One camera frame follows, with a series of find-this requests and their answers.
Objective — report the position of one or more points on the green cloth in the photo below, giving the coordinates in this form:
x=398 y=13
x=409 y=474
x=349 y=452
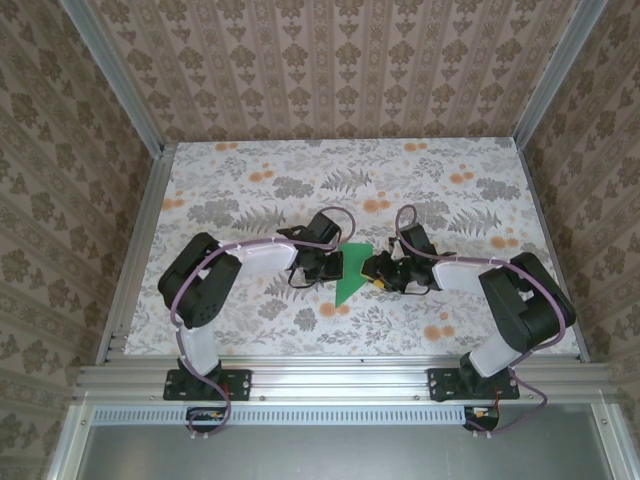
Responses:
x=350 y=275

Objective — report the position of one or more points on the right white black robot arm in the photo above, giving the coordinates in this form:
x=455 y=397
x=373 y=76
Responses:
x=492 y=357

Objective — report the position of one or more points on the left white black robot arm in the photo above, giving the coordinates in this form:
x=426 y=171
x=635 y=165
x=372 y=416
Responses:
x=200 y=350

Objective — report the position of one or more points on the floral table cover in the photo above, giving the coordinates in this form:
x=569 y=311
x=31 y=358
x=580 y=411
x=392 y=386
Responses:
x=400 y=165

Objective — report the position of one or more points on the black control board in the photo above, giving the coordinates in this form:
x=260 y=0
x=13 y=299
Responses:
x=482 y=422
x=200 y=425

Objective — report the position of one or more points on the grey metal panel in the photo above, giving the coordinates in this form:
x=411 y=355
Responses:
x=325 y=450

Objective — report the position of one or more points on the aluminium cross rail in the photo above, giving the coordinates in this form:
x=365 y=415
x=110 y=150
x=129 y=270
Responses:
x=340 y=380

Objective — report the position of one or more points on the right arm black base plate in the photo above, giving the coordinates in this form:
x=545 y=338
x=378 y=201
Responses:
x=440 y=385

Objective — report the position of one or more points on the aluminium side rail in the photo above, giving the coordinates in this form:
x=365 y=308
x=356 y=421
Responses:
x=550 y=250
x=152 y=200

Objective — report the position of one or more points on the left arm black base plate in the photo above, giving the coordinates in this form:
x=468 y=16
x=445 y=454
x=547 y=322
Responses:
x=240 y=385

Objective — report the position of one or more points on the aluminium frame post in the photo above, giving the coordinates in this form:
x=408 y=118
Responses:
x=115 y=80
x=555 y=70

